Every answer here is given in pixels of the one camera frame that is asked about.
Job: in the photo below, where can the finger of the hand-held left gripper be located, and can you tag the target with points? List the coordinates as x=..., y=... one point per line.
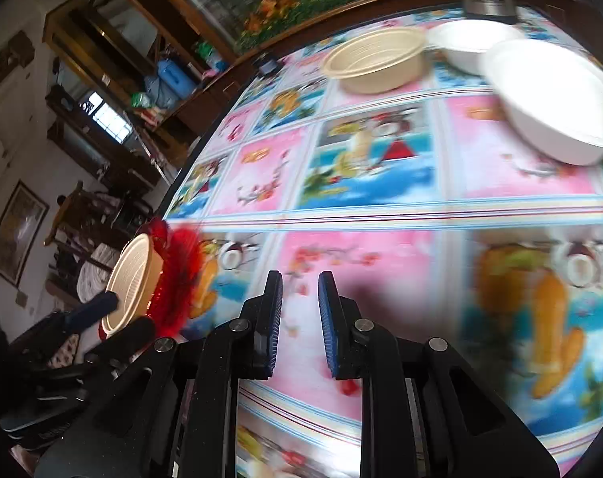
x=132, y=336
x=94, y=308

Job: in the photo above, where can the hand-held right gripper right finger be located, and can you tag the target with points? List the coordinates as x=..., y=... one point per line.
x=328, y=328

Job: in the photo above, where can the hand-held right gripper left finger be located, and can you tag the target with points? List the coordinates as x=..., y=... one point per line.
x=274, y=323

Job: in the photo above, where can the beige plastic bowl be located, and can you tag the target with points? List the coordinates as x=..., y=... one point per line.
x=381, y=77
x=132, y=279

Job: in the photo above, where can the large red glass plate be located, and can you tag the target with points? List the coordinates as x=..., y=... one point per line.
x=181, y=279

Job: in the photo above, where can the white foam bowl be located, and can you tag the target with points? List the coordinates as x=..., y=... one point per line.
x=460, y=40
x=545, y=94

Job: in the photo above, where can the striped seat cushion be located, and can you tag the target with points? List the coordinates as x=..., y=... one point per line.
x=94, y=269

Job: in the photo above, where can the fruit print tablecloth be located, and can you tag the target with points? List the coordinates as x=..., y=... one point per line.
x=381, y=259

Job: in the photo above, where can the wooden armchair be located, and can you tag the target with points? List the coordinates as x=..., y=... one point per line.
x=62, y=214

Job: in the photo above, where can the window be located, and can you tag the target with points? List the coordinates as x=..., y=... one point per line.
x=107, y=119

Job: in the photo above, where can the grey blue thermos flask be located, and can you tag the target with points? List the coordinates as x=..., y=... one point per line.
x=157, y=92

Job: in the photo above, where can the small black device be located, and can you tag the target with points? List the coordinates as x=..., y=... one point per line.
x=267, y=65

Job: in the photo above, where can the framed wall painting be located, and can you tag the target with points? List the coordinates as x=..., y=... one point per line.
x=20, y=234

